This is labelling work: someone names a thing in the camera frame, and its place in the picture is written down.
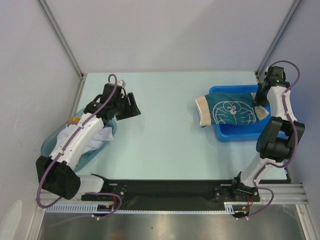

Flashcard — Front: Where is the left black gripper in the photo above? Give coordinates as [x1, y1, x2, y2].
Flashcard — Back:
[112, 92, 141, 121]

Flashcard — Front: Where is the Doraemon teal beige towel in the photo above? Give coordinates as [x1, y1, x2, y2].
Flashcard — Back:
[195, 92, 269, 128]

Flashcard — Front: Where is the lavender white cloth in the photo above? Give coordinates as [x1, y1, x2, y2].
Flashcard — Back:
[52, 124, 114, 154]

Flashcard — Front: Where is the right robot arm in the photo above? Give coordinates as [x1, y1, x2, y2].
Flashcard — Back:
[230, 63, 305, 202]

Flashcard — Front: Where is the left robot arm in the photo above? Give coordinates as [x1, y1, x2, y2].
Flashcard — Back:
[35, 80, 141, 200]

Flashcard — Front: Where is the blue plastic bin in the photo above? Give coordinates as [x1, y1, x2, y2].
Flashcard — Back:
[208, 84, 298, 143]

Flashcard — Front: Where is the orange brown towel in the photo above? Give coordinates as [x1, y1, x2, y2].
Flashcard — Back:
[67, 117, 80, 126]

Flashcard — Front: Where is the right aluminium frame post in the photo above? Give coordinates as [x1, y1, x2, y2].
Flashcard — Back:
[255, 0, 303, 82]

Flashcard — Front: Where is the aluminium frame post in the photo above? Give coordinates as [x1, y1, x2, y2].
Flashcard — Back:
[36, 0, 84, 79]
[255, 0, 303, 82]

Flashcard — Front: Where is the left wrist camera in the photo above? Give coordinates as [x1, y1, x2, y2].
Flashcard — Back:
[117, 80, 126, 88]

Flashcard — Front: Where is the aluminium front rail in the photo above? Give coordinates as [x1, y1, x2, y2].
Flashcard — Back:
[34, 182, 308, 206]

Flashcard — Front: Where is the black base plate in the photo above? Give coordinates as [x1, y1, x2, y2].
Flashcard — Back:
[81, 179, 260, 212]

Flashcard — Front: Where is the white cable duct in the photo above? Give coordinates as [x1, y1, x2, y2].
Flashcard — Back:
[46, 201, 261, 215]

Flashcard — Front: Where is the left aluminium frame post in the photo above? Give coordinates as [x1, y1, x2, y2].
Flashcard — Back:
[36, 0, 84, 79]

